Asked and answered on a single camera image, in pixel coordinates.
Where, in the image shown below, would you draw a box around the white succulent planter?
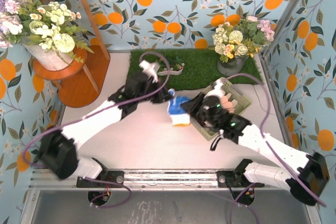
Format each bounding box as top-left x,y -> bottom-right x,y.
157,56 -> 185,76

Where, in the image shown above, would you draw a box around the cream glove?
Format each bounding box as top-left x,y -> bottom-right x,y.
220,93 -> 238,113

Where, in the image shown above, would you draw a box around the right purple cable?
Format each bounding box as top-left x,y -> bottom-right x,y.
223,73 -> 328,224

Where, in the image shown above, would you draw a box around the wooden tiered plant stand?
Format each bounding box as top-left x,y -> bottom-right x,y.
33,0 -> 110,108

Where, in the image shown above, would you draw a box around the purple cable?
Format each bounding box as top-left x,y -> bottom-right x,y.
223,73 -> 328,224
22,51 -> 171,208

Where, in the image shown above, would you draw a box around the grey pot flower bouquet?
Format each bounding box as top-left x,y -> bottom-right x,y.
212,15 -> 275,76

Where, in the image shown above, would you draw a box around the white pot flower bouquet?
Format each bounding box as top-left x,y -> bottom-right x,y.
1,0 -> 93,71

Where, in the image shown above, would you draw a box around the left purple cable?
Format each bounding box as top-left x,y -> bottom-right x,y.
22,51 -> 171,208

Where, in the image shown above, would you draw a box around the blue white knit gloves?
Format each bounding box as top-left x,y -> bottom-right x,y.
167,89 -> 190,116

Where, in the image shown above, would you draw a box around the green artificial grass mat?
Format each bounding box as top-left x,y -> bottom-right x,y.
127,49 -> 262,91

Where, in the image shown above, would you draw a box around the green plastic storage basket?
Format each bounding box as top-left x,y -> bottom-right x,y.
191,77 -> 251,141

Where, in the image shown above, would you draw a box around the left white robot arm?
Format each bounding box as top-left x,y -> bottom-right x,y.
37,60 -> 172,180

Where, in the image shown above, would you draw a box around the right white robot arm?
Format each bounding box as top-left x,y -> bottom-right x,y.
181,80 -> 330,207

